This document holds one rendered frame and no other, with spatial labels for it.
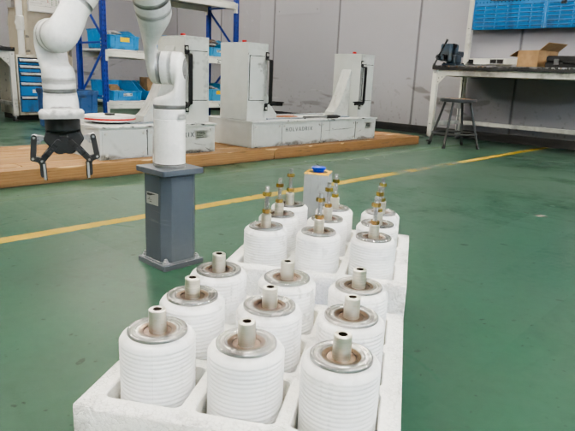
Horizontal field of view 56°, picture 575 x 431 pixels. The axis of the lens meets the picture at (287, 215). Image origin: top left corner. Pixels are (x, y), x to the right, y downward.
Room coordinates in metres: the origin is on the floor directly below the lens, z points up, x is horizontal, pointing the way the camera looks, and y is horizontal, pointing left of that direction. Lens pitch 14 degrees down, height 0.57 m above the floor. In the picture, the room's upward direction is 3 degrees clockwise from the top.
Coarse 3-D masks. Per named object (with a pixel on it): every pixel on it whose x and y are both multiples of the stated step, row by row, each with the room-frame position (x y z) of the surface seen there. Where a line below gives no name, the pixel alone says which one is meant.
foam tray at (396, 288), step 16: (400, 240) 1.34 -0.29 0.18; (240, 256) 1.16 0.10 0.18; (288, 256) 1.19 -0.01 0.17; (400, 256) 1.21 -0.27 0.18; (256, 272) 1.08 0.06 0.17; (320, 272) 1.07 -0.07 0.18; (400, 272) 1.10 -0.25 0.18; (256, 288) 1.08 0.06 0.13; (320, 288) 1.05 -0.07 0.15; (400, 288) 1.02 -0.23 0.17; (400, 304) 1.01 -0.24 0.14
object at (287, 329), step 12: (240, 312) 0.71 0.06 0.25; (300, 312) 0.72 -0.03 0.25; (264, 324) 0.68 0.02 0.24; (276, 324) 0.68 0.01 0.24; (288, 324) 0.69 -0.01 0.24; (300, 324) 0.71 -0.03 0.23; (276, 336) 0.68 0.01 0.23; (288, 336) 0.69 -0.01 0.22; (300, 336) 0.72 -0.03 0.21; (288, 348) 0.69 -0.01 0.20; (288, 360) 0.69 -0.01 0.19; (288, 372) 0.69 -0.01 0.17
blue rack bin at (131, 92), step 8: (96, 80) 6.12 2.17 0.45; (112, 80) 6.44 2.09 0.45; (120, 80) 6.48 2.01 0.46; (128, 80) 6.36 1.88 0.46; (96, 88) 6.15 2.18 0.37; (128, 88) 6.35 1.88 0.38; (136, 88) 6.25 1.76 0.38; (112, 96) 5.93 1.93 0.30; (120, 96) 5.98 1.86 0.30; (128, 96) 6.06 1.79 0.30; (136, 96) 6.13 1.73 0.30
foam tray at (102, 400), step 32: (384, 352) 0.74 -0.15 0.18; (96, 384) 0.62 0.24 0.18; (288, 384) 0.65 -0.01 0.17; (384, 384) 0.65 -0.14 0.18; (96, 416) 0.57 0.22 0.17; (128, 416) 0.56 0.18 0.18; (160, 416) 0.56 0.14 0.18; (192, 416) 0.56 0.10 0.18; (288, 416) 0.57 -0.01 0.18; (384, 416) 0.58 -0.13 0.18
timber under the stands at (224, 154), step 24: (216, 144) 3.99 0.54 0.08; (312, 144) 4.27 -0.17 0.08; (336, 144) 4.40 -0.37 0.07; (360, 144) 4.64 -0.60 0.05; (384, 144) 4.91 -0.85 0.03; (408, 144) 5.21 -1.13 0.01; (0, 168) 2.62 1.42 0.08; (24, 168) 2.65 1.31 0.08; (48, 168) 2.70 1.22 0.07; (72, 168) 2.80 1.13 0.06; (96, 168) 2.89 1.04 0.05; (120, 168) 3.00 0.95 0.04
